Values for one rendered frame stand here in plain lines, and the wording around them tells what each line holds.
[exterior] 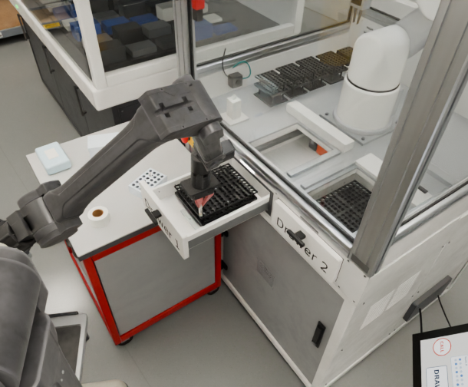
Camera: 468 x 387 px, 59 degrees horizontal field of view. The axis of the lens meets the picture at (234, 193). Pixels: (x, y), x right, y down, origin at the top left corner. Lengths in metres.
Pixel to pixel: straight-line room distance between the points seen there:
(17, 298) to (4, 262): 0.03
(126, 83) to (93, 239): 0.80
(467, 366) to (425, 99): 0.53
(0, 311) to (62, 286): 2.06
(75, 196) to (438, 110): 0.67
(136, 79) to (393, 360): 1.75
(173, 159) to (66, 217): 0.96
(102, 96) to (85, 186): 1.23
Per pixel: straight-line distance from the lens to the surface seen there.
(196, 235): 1.27
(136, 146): 0.67
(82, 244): 1.48
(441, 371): 1.02
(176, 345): 2.07
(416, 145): 0.89
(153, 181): 1.58
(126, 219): 1.51
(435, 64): 0.82
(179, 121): 0.64
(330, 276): 1.27
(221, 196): 1.36
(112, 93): 1.98
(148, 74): 2.02
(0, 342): 0.30
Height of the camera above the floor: 1.86
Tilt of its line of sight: 44 degrees down
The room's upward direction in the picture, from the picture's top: 2 degrees clockwise
